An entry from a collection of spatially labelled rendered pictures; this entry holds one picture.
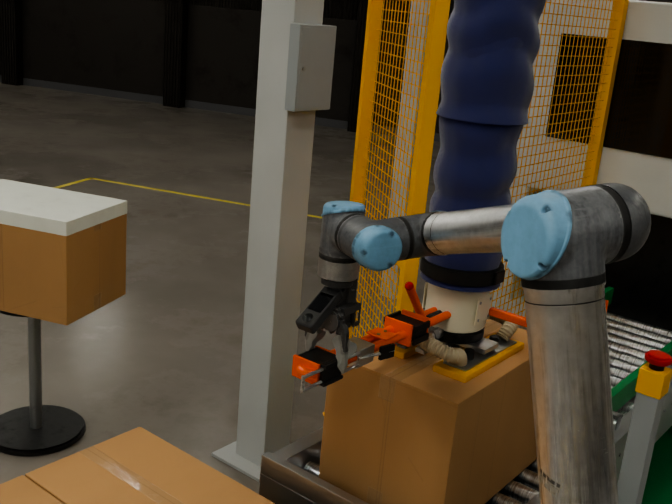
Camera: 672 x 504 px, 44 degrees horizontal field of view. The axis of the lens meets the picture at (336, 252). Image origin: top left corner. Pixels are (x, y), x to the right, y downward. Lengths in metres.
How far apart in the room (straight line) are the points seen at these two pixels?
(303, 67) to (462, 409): 1.41
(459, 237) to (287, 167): 1.58
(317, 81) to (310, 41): 0.15
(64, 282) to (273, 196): 0.82
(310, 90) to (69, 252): 1.05
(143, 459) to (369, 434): 0.68
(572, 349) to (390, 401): 1.06
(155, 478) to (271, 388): 1.02
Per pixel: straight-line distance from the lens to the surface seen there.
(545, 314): 1.19
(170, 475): 2.48
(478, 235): 1.54
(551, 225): 1.14
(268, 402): 3.39
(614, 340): 3.90
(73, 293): 3.26
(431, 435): 2.16
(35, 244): 3.25
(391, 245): 1.66
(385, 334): 2.05
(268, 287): 3.22
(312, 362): 1.84
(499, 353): 2.37
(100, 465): 2.53
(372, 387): 2.22
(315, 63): 3.04
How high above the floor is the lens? 1.86
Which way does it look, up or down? 17 degrees down
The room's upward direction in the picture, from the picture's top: 5 degrees clockwise
